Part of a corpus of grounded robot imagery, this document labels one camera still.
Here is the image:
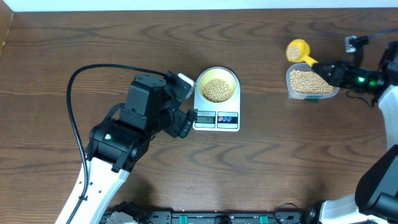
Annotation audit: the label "yellow measuring scoop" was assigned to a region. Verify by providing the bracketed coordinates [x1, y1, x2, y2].
[285, 39, 318, 67]

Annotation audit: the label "yellow plastic bowl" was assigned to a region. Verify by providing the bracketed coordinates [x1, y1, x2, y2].
[196, 67, 239, 103]

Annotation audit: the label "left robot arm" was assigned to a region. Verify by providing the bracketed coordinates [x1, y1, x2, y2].
[57, 72, 197, 223]

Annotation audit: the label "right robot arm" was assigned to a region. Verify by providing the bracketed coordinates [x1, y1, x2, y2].
[308, 36, 397, 223]

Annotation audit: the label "soybeans in yellow bowl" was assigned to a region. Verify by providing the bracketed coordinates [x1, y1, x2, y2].
[203, 78, 233, 103]

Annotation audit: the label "white digital kitchen scale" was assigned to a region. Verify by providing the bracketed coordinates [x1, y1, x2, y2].
[193, 80, 241, 132]

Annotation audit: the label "green tape label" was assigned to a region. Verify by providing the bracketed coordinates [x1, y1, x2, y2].
[304, 98, 319, 103]

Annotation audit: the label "clear plastic container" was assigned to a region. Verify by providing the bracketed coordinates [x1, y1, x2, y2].
[286, 63, 340, 100]

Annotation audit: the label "soybeans pile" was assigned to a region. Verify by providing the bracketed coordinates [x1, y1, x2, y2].
[290, 70, 335, 94]

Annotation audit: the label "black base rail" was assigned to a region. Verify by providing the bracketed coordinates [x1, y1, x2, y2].
[99, 202, 321, 224]

